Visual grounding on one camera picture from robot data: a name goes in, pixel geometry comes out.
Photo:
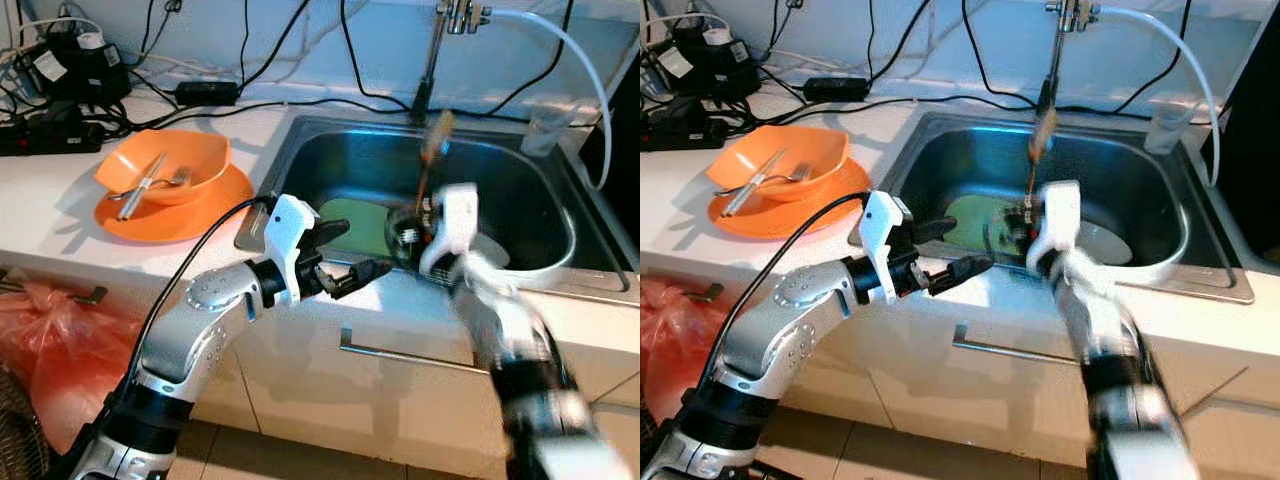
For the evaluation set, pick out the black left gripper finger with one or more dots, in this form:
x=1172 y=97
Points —
x=362 y=277
x=335 y=232
x=962 y=273
x=935 y=230

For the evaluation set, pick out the orange plastic bowl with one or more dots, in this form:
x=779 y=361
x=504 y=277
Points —
x=200 y=155
x=820 y=150

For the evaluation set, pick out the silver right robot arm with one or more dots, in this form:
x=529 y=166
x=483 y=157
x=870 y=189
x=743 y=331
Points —
x=1110 y=360
x=520 y=370

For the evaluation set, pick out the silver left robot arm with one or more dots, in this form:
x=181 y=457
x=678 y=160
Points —
x=200 y=320
x=770 y=340

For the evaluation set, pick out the metal kitchen faucet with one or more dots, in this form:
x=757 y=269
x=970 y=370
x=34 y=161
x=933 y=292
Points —
x=432 y=70
x=1055 y=60

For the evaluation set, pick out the green plate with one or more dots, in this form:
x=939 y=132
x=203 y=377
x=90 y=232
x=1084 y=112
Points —
x=980 y=225
x=365 y=225

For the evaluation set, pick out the grey bowl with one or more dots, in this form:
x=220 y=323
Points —
x=492 y=250
x=1110 y=245

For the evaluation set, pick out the orange plastic plate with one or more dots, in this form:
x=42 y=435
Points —
x=830 y=210
x=210 y=215

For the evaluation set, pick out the stainless steel sink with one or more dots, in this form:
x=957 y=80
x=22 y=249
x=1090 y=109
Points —
x=1150 y=190
x=520 y=200

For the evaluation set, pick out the white cabinet drawer front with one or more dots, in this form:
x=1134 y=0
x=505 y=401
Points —
x=400 y=410
x=1000 y=400

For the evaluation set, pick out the clear glass cup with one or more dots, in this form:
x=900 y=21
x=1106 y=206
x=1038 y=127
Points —
x=545 y=135
x=1170 y=130

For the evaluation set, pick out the flat black power brick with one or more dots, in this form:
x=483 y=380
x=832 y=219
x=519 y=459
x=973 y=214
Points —
x=207 y=92
x=835 y=88

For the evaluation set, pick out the silver metal utensil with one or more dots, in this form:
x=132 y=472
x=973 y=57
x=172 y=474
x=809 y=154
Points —
x=750 y=185
x=140 y=190

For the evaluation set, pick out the red plastic bag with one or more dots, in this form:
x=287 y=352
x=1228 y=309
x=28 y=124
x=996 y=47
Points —
x=680 y=340
x=60 y=350

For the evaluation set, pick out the black power strip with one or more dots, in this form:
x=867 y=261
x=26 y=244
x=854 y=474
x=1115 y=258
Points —
x=50 y=130
x=685 y=125

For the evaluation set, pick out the black power adapter box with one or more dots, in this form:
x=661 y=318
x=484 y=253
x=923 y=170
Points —
x=80 y=70
x=700 y=60

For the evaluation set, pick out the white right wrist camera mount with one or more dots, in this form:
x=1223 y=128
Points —
x=452 y=225
x=1058 y=220

